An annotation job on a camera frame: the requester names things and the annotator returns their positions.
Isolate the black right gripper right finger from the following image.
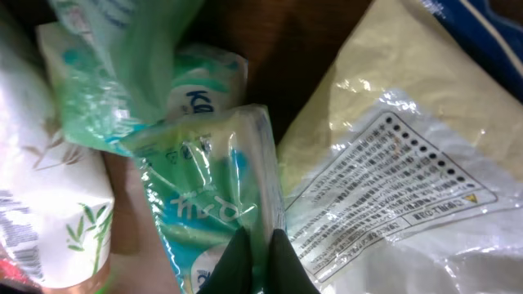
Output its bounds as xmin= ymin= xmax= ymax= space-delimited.
xmin=267 ymin=229 xmax=320 ymax=294

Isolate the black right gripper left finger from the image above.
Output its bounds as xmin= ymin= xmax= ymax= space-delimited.
xmin=198 ymin=228 xmax=253 ymax=294

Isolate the teal tissue pack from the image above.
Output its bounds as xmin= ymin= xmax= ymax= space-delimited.
xmin=120 ymin=43 xmax=284 ymax=293

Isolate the white shampoo tube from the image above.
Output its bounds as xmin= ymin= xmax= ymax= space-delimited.
xmin=1 ymin=10 xmax=114 ymax=293

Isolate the mint green foil pouch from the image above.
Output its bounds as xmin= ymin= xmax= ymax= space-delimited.
xmin=37 ymin=0 xmax=203 ymax=156

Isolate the orange spaghetti packet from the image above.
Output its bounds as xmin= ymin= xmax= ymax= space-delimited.
xmin=1 ymin=247 xmax=42 ymax=294

